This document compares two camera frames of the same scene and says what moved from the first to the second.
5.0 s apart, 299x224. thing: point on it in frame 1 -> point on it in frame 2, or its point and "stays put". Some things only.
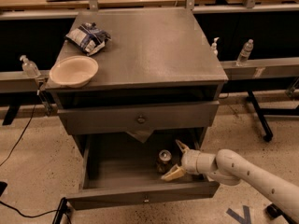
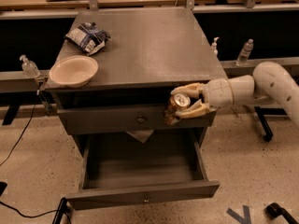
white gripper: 191,161 -> 217,92
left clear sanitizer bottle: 29,68 stays put
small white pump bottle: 214,47 stays put
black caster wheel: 273,211 stays put
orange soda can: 164,161 -> 177,102
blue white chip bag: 89,37 stays put
